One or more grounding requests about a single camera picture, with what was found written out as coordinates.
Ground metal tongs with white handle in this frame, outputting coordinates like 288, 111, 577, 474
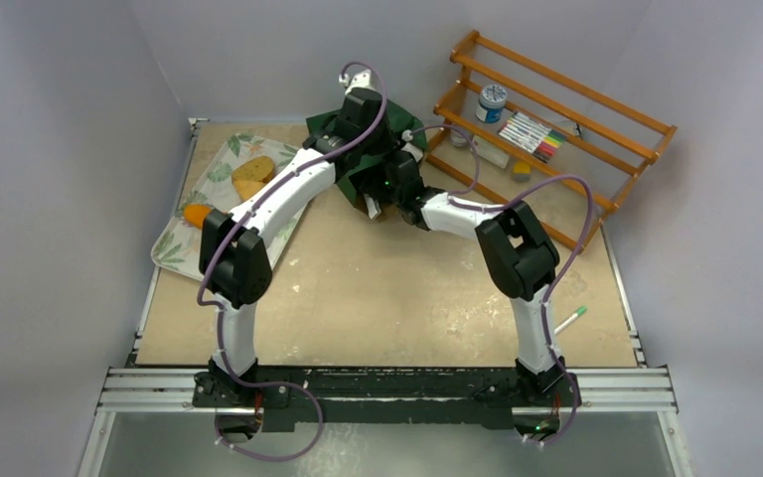
364, 195, 384, 221

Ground small white box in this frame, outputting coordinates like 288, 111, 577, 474
473, 136, 510, 169

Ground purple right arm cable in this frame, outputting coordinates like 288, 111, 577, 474
402, 124, 597, 449

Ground orange wooden shelf rack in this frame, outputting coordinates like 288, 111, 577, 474
433, 30, 678, 234

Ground white tropical print tray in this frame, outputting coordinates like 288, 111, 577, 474
151, 133, 298, 281

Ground orange fake baguette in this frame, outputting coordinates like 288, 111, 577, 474
183, 204, 214, 230

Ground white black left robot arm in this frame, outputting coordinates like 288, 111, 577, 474
196, 86, 401, 406

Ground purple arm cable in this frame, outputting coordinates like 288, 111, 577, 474
402, 124, 597, 449
196, 62, 389, 462

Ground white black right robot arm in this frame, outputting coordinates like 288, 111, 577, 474
354, 150, 565, 404

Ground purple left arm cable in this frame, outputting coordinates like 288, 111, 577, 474
196, 62, 389, 462

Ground yellow grey sponge block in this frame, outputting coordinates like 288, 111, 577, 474
511, 161, 532, 183

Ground white jar with blue lid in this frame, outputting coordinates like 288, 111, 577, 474
476, 83, 508, 124

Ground yellow triangular fake bread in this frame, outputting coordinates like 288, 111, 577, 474
232, 180, 265, 202

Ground small clear glass jar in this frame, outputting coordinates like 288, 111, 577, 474
449, 126, 472, 148

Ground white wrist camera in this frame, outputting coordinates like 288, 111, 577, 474
400, 129, 424, 163
339, 69, 379, 94

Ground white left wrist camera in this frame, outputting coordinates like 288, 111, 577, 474
339, 69, 379, 94

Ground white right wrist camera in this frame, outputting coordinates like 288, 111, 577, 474
400, 129, 424, 163

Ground green paper bag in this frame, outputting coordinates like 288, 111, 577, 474
305, 101, 428, 212

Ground pack of coloured markers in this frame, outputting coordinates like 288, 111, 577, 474
499, 112, 566, 163

